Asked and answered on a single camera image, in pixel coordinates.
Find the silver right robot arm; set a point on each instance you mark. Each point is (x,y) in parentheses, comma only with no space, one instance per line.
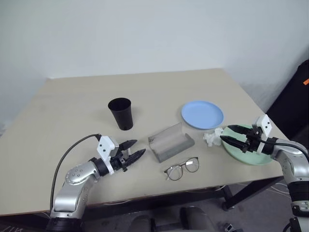
(293,164)

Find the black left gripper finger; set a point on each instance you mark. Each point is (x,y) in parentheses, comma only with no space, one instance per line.
(129,144)
(135,157)

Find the open grey glasses case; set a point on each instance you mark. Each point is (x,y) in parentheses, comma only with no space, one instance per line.
(169,145)

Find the black case with orange tag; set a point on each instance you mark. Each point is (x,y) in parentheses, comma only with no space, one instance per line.
(289,108)

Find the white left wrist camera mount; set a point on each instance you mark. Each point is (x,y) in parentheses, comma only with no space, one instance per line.
(105,146)

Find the thin-framed eyeglasses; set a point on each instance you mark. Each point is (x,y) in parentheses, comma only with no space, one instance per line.
(192,165)

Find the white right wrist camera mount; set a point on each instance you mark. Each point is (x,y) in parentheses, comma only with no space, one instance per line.
(264,124)

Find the light blue plate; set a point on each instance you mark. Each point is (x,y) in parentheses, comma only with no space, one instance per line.
(202,114)

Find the small grey floor device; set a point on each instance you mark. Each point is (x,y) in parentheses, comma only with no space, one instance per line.
(228,227)

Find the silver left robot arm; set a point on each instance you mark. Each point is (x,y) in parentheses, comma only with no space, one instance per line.
(74,176)

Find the black plastic cup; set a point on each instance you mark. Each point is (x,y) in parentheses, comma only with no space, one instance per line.
(123,116)

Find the light green plate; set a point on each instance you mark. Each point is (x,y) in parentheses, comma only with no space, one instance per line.
(251,158)

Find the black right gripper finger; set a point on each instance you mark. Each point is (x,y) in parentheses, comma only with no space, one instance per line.
(240,130)
(235,143)

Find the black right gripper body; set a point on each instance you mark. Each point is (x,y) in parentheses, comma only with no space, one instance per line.
(253,142)

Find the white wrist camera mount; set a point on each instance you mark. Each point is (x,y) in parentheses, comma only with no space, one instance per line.
(105,146)
(264,124)

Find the crumpled white tissue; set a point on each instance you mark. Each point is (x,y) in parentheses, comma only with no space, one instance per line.
(212,139)

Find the black metal table frame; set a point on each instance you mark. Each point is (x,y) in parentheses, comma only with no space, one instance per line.
(253,189)

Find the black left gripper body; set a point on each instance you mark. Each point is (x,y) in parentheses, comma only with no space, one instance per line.
(118,160)

